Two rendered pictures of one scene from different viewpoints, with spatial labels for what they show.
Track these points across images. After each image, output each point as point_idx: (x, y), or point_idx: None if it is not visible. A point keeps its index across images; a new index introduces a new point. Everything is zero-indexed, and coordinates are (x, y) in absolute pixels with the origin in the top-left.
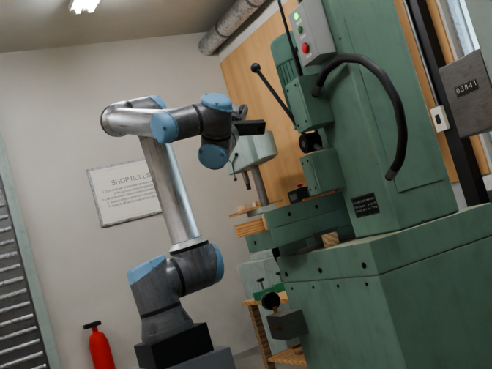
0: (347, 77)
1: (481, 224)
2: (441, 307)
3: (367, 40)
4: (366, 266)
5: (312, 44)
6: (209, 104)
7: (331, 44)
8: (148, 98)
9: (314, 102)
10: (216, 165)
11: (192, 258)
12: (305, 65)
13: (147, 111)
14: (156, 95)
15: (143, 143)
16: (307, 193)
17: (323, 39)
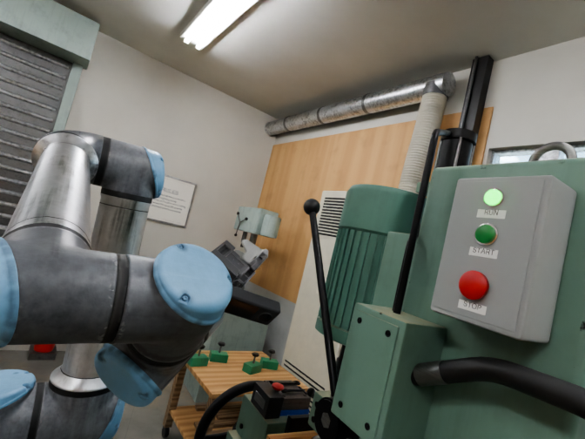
0: (544, 427)
1: None
2: None
3: None
4: None
5: (511, 298)
6: (165, 290)
7: (548, 320)
8: (143, 152)
9: (406, 396)
10: (124, 398)
11: (70, 410)
12: (440, 313)
13: (43, 197)
14: (158, 155)
15: (99, 210)
16: (279, 408)
17: (542, 302)
